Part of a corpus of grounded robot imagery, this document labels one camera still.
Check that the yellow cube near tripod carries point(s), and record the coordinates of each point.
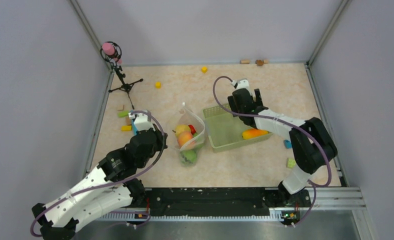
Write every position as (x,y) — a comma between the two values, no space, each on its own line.
(158,85)

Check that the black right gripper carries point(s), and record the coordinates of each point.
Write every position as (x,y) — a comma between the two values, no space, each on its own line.
(258,102)

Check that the brown wooden piece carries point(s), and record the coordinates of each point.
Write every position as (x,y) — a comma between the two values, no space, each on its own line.
(259,62)

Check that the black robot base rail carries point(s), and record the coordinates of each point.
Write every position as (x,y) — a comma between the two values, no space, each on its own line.
(224,203)

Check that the clear dotted zip top bag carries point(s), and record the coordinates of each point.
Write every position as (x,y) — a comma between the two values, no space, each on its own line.
(186,116)

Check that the blue cylinder toy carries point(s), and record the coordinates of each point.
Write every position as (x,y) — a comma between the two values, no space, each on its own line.
(133,128)

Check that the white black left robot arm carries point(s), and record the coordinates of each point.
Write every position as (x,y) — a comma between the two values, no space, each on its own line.
(113,183)

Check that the green perforated plastic basket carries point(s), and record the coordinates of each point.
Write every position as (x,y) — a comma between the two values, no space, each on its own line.
(225,132)

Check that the blue building block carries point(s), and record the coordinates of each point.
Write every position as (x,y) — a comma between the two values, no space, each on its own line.
(287,144)

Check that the yellow block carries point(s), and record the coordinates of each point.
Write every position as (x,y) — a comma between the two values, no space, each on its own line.
(126,128)

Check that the pink foam microphone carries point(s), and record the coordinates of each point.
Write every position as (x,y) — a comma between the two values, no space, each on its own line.
(108,48)

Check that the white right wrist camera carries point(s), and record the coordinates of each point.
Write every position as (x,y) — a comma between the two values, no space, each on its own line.
(241,84)

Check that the brown wooden block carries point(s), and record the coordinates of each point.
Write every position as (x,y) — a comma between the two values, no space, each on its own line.
(128,121)

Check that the light green building block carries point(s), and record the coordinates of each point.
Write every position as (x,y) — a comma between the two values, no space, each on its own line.
(290,163)

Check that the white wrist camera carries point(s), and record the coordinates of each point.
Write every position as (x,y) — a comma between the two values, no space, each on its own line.
(142,121)
(241,84)

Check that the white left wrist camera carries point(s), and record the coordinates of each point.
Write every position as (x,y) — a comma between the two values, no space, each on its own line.
(142,121)

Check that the orange mango toy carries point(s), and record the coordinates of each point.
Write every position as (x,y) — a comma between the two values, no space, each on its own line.
(253,133)

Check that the small wooden block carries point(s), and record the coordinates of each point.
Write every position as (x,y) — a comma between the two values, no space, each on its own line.
(121,107)

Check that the red wax apple toy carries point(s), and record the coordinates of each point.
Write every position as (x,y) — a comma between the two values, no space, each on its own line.
(192,129)

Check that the black tripod microphone stand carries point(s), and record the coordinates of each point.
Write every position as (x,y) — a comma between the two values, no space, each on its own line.
(115,62)

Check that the wooden cork piece left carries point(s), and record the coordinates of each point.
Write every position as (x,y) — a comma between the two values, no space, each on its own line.
(245,61)

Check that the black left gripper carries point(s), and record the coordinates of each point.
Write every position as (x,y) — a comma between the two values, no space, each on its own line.
(161,138)

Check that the yellow pear toy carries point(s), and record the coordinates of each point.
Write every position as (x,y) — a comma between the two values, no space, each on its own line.
(180,129)

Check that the peach toy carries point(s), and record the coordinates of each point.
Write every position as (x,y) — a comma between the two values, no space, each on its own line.
(186,140)

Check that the green wrinkled custard apple toy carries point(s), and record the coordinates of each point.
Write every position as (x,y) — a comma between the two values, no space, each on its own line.
(188,156)

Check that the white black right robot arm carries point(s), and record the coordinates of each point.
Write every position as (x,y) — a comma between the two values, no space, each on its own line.
(311,143)

